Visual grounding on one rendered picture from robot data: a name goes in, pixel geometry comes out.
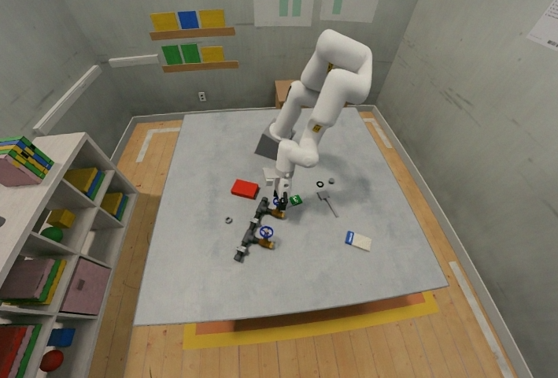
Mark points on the green tag with silver chain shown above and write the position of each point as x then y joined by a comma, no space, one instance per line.
295,200

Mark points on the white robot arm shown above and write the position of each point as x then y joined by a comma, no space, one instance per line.
337,88

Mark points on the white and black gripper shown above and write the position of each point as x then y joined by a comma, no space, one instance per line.
282,190

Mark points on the grey pipe assembly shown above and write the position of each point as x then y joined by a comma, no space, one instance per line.
254,222

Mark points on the red block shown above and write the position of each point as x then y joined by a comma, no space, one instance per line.
244,189

